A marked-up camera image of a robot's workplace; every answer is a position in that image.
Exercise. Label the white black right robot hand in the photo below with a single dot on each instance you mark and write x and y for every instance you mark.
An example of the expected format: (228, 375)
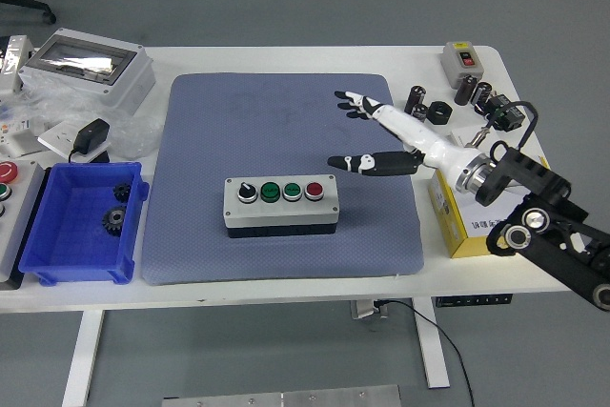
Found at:
(419, 133)

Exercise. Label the grey four-button control box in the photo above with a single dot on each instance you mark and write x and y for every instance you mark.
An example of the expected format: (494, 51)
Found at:
(281, 214)

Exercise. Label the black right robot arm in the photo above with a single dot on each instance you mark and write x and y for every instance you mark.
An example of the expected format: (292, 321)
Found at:
(538, 178)

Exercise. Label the black cylindrical capacitor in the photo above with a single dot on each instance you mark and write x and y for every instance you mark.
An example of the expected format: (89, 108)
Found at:
(482, 95)
(465, 90)
(415, 96)
(420, 111)

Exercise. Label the black hex nut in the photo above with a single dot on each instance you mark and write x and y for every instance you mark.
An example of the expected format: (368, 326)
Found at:
(438, 114)

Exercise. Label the yellow white carton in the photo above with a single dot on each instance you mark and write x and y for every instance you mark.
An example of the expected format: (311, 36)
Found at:
(448, 221)

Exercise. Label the black green terminal module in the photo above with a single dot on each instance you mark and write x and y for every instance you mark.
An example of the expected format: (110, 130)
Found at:
(512, 116)

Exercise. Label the black table control panel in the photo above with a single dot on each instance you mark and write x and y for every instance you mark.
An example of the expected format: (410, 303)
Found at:
(472, 300)

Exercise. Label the blue-grey table mat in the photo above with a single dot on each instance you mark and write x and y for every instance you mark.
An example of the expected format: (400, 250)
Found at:
(214, 140)

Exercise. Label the white table leg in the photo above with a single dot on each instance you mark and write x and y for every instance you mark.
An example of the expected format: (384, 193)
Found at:
(433, 359)
(83, 359)

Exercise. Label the clear plastic bag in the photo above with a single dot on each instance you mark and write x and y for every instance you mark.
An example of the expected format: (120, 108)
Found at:
(136, 135)

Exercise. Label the grey metal plate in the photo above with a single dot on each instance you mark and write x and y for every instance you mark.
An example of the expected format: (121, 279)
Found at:
(286, 398)

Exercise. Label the small black gear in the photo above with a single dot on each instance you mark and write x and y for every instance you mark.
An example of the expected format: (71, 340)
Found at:
(122, 192)

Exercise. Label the large black gear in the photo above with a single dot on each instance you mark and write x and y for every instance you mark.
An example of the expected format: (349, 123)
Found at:
(114, 221)

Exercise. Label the black power adapter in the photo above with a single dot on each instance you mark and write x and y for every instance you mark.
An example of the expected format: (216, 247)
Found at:
(91, 135)

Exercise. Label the blue plastic bin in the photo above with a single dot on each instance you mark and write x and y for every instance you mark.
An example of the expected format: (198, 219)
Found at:
(71, 240)

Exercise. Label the small white packaging box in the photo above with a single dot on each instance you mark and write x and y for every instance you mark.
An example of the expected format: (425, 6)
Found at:
(19, 142)

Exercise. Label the grey emergency-stop control box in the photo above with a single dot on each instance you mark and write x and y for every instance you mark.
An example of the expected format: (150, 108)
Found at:
(24, 221)

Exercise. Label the white silver device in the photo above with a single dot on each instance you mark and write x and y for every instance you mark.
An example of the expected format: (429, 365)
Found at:
(12, 78)

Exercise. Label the white wall switch plate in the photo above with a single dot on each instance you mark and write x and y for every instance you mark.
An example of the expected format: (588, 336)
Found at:
(464, 136)

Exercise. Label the grey two-button switch box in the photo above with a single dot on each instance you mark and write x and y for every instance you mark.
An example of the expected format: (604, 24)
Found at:
(450, 66)

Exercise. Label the metal under-table bracket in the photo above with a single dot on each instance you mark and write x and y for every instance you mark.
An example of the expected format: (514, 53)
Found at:
(364, 309)

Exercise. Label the grey enclosure with clear lid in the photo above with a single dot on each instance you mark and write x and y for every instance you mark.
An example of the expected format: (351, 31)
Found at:
(128, 80)

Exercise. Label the white wall socket plate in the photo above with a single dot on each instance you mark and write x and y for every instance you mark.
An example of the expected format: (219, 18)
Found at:
(54, 137)

